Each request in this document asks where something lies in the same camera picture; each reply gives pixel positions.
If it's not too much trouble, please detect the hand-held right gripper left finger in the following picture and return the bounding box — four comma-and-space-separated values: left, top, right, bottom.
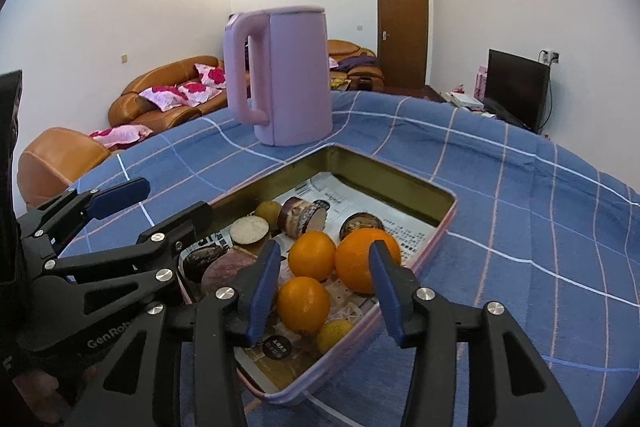
75, 238, 283, 427

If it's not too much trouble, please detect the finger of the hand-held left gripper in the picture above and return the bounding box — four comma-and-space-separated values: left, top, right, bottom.
16, 177, 152, 259
31, 200, 214, 286

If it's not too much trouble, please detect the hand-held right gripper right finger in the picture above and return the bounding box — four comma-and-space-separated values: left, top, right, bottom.
368, 239, 582, 427

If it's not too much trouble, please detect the purple sweet potato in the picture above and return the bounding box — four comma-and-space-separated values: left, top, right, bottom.
201, 251, 258, 300

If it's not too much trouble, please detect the dark brown taro piece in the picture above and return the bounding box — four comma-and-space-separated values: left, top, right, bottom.
339, 212, 385, 242
182, 246, 231, 285

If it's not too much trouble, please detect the small orange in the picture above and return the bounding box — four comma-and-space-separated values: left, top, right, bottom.
288, 230, 337, 282
276, 276, 331, 335

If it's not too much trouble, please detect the large orange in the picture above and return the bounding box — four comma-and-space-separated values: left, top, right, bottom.
334, 228, 402, 295

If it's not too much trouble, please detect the brownish kiwi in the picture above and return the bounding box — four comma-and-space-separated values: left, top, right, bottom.
316, 318, 356, 354
255, 200, 282, 228

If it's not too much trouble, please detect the striped cut taro chunk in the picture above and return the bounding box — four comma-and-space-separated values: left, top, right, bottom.
278, 196, 328, 239

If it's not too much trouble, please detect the pink metal tin box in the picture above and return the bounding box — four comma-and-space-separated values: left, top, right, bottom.
177, 142, 458, 405

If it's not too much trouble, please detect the person's left hand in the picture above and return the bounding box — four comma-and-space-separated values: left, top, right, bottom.
14, 353, 97, 426

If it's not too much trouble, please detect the pink floral cushion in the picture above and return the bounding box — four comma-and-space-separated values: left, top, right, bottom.
195, 63, 227, 88
139, 86, 188, 112
89, 123, 153, 148
177, 79, 223, 105

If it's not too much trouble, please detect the printed paper leaflet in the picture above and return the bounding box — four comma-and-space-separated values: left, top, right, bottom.
232, 172, 441, 395

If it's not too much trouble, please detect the brown leather armchair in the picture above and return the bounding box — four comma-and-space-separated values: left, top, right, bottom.
17, 127, 112, 208

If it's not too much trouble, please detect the blue checkered tablecloth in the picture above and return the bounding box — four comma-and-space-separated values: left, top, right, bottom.
65, 89, 640, 427

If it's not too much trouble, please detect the pink electric kettle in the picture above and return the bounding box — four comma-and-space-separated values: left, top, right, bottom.
223, 5, 334, 146

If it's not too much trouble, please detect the white flat box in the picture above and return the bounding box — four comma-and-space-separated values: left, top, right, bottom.
447, 89, 481, 108

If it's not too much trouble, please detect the purple cloth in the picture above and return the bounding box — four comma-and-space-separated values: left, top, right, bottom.
337, 54, 378, 72

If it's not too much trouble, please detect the black television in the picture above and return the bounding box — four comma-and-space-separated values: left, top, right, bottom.
482, 49, 551, 134

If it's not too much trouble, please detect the brown leather corner sofa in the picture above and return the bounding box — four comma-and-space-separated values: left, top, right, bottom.
327, 39, 386, 92

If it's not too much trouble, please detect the brown wooden door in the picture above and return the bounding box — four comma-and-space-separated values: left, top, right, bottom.
376, 0, 430, 90

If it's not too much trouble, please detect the black power cable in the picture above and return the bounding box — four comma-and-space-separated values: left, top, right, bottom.
542, 79, 554, 132

